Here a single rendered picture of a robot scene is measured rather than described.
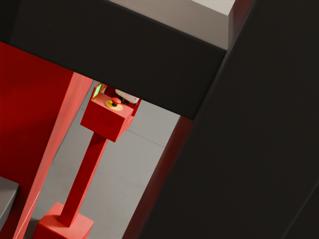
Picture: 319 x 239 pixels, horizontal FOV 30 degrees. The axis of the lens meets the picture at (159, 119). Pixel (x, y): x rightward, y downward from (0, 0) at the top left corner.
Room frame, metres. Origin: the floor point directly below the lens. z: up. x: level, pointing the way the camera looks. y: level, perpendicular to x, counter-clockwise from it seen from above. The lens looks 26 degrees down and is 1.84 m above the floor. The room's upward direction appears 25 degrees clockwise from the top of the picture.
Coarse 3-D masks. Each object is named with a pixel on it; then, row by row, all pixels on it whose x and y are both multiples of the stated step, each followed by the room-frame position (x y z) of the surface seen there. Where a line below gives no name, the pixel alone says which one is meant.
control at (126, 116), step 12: (96, 96) 2.13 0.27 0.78; (108, 96) 2.17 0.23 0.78; (96, 108) 2.07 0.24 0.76; (108, 108) 2.07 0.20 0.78; (132, 108) 2.25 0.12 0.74; (84, 120) 2.07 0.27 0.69; (96, 120) 2.07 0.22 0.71; (108, 120) 2.06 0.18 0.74; (120, 120) 2.06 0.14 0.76; (96, 132) 2.07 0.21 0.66; (108, 132) 2.06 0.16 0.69; (120, 132) 2.08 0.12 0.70
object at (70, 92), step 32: (0, 64) 0.83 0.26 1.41; (32, 64) 0.83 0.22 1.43; (0, 96) 0.83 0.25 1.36; (32, 96) 0.83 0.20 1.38; (64, 96) 0.84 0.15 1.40; (0, 128) 0.83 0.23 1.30; (32, 128) 0.83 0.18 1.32; (0, 160) 0.83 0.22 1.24; (32, 160) 0.83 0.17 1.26; (32, 192) 0.88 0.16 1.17
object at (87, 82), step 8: (88, 80) 3.14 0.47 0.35; (80, 88) 2.70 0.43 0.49; (88, 88) 3.48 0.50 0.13; (80, 96) 2.96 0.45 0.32; (80, 104) 3.26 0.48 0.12; (72, 112) 2.79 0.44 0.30; (72, 120) 3.12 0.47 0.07; (64, 128) 2.62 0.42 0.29; (64, 136) 2.92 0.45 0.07; (56, 152) 2.79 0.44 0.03
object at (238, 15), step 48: (240, 0) 0.52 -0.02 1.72; (288, 0) 0.44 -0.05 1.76; (240, 48) 0.44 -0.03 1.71; (288, 48) 0.45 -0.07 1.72; (240, 96) 0.44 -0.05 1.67; (288, 96) 0.45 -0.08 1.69; (192, 144) 0.44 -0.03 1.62; (240, 144) 0.45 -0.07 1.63; (288, 144) 0.45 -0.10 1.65; (144, 192) 0.55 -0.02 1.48; (192, 192) 0.44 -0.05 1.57; (240, 192) 0.45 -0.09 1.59; (288, 192) 0.45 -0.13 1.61
